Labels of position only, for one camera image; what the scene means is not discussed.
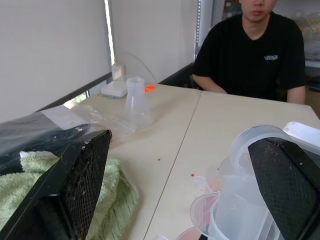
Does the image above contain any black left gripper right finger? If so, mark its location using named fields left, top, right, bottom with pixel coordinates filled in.
left=247, top=136, right=320, bottom=240

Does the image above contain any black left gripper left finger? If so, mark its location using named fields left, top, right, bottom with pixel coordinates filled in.
left=0, top=129, right=113, bottom=240

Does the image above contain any clear cup with red residue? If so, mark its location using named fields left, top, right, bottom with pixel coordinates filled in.
left=205, top=161, right=227, bottom=194

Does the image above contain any small clear plastic cup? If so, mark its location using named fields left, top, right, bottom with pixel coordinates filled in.
left=193, top=175, right=214, bottom=199

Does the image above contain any clear spouted measuring cup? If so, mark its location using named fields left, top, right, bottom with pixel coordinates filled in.
left=189, top=191, right=221, bottom=239

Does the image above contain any clear cup of red liquid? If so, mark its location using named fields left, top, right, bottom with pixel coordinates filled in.
left=174, top=226, right=202, bottom=240

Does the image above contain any green terry towel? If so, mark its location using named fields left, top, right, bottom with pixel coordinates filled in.
left=0, top=149, right=140, bottom=240

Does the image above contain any white plastic tray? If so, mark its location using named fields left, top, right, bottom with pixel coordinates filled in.
left=282, top=121, right=320, bottom=152

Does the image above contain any large clear measuring jug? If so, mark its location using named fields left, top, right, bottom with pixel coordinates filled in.
left=208, top=124, right=305, bottom=240

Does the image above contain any black plastic bag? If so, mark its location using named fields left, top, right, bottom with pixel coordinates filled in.
left=0, top=111, right=101, bottom=175

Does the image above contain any clear zip bag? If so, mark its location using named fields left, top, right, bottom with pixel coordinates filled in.
left=63, top=103, right=138, bottom=133

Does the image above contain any translucent plastic conical flask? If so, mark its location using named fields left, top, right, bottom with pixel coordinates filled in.
left=124, top=77, right=154, bottom=129

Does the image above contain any white plug adapter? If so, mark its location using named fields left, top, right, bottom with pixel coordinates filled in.
left=111, top=63, right=127, bottom=82

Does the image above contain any person in black t-shirt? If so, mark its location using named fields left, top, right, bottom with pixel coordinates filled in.
left=191, top=0, right=307, bottom=105

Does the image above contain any thin clear cable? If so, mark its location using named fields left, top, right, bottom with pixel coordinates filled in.
left=121, top=51, right=158, bottom=85

